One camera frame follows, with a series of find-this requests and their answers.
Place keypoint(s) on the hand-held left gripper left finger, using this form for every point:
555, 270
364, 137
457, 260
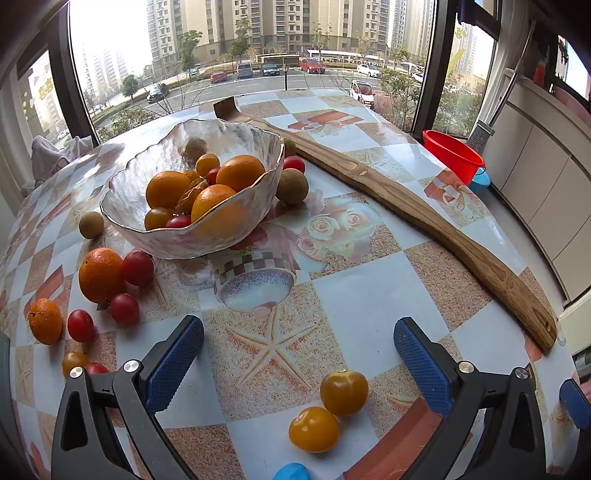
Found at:
173, 369

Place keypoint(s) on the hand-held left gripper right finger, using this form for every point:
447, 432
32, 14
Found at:
422, 364

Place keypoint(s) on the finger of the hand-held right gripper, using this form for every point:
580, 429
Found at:
575, 399

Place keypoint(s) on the yellow cherry tomato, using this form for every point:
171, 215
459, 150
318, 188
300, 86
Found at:
74, 362
344, 392
158, 218
314, 429
207, 164

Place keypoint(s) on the large brown round fruit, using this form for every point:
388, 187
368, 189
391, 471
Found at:
292, 185

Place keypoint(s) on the large orange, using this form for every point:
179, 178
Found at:
210, 201
100, 274
240, 172
167, 189

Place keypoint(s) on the clear glass bowl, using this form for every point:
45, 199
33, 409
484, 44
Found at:
152, 235

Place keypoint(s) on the rough small mandarin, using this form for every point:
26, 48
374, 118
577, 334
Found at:
45, 321

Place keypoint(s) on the blue plastic object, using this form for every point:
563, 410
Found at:
291, 471

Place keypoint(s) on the long wooden board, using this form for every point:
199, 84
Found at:
415, 207

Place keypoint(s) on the husked golden physalis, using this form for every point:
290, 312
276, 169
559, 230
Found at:
191, 194

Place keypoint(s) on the blue plastic basin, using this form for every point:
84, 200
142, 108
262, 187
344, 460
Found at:
480, 180

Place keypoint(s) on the red plastic bucket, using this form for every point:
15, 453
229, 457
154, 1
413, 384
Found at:
455, 150

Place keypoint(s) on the white cloth pile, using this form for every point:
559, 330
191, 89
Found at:
51, 150

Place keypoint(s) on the white minivan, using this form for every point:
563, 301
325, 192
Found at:
362, 91

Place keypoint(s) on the red car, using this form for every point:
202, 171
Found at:
312, 66

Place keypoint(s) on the black lamp post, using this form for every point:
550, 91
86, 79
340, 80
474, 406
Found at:
286, 78

